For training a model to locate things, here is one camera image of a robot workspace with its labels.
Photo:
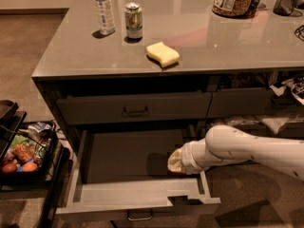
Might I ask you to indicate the white snack packets in drawer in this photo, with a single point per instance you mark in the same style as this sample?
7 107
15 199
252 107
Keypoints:
275 123

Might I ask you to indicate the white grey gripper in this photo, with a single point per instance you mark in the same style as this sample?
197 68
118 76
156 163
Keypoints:
189 160

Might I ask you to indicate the yellow sponge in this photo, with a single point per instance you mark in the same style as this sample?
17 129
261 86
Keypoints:
163 54

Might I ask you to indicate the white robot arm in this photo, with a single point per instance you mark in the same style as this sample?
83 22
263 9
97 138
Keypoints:
224 144

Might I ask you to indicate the black snack basket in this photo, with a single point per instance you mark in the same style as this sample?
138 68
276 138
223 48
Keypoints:
29 154

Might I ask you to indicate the black white crumpled bag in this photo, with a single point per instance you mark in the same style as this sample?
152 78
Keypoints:
296 86

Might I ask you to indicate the dark tray on cart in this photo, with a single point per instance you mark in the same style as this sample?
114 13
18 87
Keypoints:
7 110

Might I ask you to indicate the black shelf cart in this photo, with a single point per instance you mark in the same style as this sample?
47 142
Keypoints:
47 178

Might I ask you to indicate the black wire object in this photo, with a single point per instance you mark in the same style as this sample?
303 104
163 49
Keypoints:
299 33

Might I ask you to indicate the dark glass container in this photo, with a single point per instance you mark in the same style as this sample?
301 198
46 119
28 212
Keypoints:
286 8

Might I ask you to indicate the green white soda can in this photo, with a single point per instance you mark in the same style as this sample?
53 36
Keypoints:
133 20

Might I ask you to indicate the clear plastic water bottle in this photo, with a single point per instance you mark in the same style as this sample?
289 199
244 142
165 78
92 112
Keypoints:
105 16

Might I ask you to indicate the grey drawer counter cabinet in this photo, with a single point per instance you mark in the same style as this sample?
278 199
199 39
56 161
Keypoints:
216 53

